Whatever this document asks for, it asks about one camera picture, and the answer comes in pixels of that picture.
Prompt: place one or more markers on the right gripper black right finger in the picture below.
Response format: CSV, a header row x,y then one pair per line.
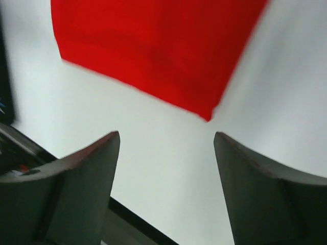
x,y
268,202

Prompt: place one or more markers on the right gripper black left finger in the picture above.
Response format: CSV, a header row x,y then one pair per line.
x,y
61,202

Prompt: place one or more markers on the red t shirt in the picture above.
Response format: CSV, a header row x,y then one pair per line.
x,y
182,52

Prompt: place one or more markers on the folded black t shirt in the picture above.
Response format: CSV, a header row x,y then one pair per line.
x,y
7,105

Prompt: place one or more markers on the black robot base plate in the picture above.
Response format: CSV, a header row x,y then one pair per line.
x,y
19,155

